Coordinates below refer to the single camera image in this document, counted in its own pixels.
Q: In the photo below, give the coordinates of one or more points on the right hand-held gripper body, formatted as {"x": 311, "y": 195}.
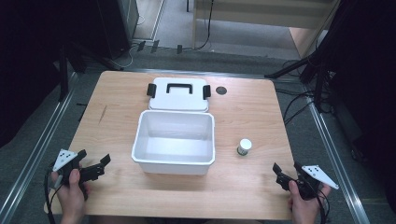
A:
{"x": 308, "y": 179}

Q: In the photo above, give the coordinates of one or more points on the person's right hand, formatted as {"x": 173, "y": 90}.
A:
{"x": 303, "y": 207}

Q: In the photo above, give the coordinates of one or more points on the white plastic storage box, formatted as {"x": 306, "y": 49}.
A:
{"x": 174, "y": 149}

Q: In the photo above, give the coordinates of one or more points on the person's left hand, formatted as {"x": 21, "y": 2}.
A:
{"x": 72, "y": 196}

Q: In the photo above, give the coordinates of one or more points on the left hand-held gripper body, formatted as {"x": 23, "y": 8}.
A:
{"x": 67, "y": 161}

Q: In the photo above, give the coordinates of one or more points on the black metal stand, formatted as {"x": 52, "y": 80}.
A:
{"x": 311, "y": 67}

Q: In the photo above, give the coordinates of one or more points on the light wooden furniture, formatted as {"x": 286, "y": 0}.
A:
{"x": 258, "y": 14}

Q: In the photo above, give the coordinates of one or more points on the dark round table grommet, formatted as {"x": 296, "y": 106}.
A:
{"x": 221, "y": 90}

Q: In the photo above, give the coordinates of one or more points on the black cabinet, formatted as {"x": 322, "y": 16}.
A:
{"x": 120, "y": 26}

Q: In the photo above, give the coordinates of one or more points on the small white-capped bottle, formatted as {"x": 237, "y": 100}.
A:
{"x": 244, "y": 146}

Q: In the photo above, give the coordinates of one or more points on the metal floor rail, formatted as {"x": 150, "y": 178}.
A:
{"x": 34, "y": 155}
{"x": 334, "y": 155}
{"x": 202, "y": 73}

